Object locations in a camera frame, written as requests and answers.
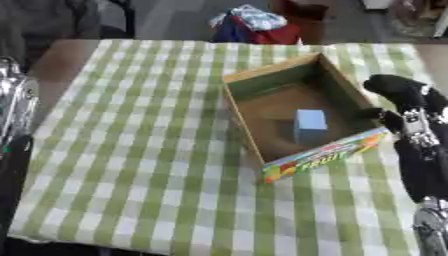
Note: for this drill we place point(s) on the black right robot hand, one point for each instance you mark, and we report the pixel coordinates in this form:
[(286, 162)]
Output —
[(421, 166)]

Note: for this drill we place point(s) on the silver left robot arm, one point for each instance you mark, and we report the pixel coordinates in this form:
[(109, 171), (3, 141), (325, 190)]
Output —
[(14, 110)]

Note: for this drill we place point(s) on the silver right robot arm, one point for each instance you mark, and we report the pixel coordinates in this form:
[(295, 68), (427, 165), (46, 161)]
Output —
[(433, 226)]

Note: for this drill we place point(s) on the tan cardboard box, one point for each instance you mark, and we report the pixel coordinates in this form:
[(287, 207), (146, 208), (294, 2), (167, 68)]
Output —
[(303, 116)]

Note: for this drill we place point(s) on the light blue block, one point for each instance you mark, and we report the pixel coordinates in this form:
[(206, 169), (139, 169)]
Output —
[(310, 126)]

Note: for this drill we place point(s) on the brown wooden stool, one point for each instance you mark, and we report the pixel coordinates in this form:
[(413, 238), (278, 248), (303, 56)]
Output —
[(306, 16)]

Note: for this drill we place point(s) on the pile of colourful cloth bags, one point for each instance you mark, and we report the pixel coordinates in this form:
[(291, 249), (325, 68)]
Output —
[(256, 26)]

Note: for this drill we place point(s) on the black chair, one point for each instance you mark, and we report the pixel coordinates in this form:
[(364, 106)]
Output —
[(114, 20)]

